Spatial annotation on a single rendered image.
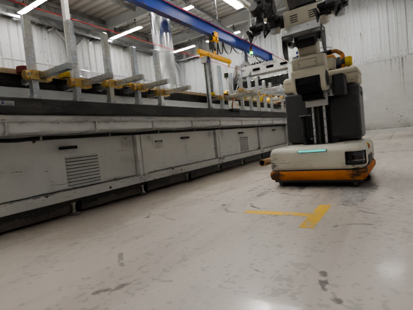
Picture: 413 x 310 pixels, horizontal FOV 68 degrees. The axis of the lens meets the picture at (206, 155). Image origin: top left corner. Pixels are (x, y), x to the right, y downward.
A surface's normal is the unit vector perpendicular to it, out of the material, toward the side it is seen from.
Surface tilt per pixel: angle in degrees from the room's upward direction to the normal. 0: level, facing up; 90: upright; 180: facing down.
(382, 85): 90
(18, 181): 86
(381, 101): 90
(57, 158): 90
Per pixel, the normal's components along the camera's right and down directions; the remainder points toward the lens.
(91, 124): 0.84, -0.06
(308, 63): -0.53, 0.24
